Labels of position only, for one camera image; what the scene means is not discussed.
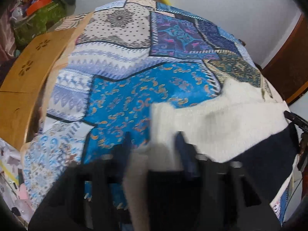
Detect brown wooden door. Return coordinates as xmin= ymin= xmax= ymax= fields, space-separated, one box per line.
xmin=262 ymin=15 xmax=307 ymax=105

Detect wooden lap desk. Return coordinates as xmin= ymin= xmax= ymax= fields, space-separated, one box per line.
xmin=0 ymin=27 xmax=78 ymax=151

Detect black white striped sweater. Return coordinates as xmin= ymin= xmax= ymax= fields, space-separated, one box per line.
xmin=124 ymin=79 xmax=298 ymax=230

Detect floor clutter papers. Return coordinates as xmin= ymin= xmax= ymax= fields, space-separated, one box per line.
xmin=1 ymin=139 xmax=33 ymax=228

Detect green laundry basket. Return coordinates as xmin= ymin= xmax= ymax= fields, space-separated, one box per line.
xmin=12 ymin=1 xmax=66 ymax=48

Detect blue patchwork bed quilt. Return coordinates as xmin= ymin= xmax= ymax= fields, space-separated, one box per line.
xmin=23 ymin=0 xmax=283 ymax=209

